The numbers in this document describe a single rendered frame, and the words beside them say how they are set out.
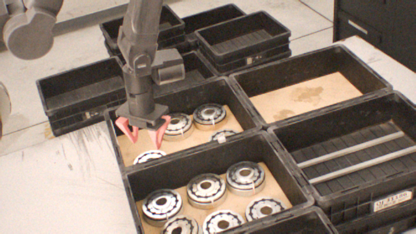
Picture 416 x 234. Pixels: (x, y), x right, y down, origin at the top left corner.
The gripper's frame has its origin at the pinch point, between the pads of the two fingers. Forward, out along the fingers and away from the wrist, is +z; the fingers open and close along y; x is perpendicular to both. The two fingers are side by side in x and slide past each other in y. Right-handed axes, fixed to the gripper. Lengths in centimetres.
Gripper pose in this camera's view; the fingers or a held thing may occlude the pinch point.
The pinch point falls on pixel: (146, 142)
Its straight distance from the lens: 119.7
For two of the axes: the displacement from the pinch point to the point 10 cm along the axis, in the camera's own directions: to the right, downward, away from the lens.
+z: 0.5, 8.4, 5.4
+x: -4.5, 5.1, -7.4
